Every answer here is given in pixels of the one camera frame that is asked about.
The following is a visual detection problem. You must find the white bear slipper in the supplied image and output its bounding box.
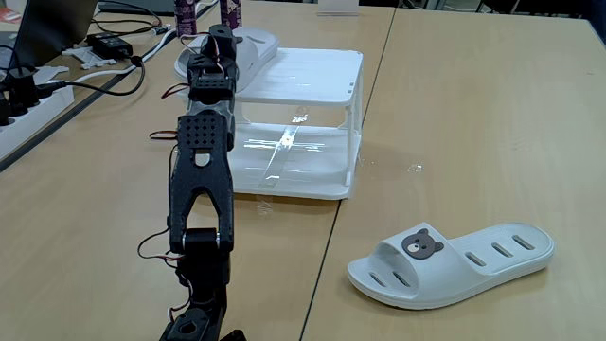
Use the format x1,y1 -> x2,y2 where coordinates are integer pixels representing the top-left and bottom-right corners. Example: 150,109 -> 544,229
347,222 -> 556,312
173,27 -> 280,94

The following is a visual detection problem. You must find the white plastic box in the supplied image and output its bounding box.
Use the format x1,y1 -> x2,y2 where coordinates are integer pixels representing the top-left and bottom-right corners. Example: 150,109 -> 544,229
177,46 -> 365,201

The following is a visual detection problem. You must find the purple drink can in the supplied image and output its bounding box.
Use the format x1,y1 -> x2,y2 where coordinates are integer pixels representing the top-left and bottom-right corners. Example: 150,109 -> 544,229
219,0 -> 243,29
173,0 -> 198,39

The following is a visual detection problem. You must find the black power adapter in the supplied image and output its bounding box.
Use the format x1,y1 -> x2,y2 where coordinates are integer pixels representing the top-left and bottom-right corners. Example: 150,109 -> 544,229
86,31 -> 134,61

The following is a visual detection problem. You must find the white printed plastic part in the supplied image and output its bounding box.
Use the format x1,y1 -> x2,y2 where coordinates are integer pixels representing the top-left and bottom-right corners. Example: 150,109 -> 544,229
61,45 -> 118,71

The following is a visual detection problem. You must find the dark laptop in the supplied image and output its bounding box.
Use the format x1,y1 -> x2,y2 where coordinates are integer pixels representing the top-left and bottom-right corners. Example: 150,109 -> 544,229
9,0 -> 99,70

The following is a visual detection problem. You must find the white flat plastic piece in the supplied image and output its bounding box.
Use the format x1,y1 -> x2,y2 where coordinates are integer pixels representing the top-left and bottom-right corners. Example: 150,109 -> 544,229
30,64 -> 71,86

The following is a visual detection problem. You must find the white power strip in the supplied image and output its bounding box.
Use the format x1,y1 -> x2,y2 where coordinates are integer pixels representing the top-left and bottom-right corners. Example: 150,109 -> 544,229
0,84 -> 76,162

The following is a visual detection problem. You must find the black plug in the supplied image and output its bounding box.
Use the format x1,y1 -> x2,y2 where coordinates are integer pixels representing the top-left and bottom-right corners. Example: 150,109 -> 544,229
2,65 -> 42,117

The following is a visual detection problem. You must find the red packet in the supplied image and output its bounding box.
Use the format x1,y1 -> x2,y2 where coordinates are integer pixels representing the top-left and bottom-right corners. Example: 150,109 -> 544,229
0,7 -> 24,25

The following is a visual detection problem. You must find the white cable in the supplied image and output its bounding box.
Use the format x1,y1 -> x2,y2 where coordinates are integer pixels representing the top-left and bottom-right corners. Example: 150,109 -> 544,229
70,28 -> 177,84

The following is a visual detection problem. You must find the black looped cable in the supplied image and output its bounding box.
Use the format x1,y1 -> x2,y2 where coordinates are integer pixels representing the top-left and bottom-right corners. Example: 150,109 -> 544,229
92,0 -> 165,37

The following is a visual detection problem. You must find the black power cable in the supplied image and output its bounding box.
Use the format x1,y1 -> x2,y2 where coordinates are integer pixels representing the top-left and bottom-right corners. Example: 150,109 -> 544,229
35,55 -> 147,98

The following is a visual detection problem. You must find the red black arm wire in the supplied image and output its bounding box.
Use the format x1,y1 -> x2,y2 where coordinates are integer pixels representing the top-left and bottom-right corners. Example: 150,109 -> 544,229
136,226 -> 186,266

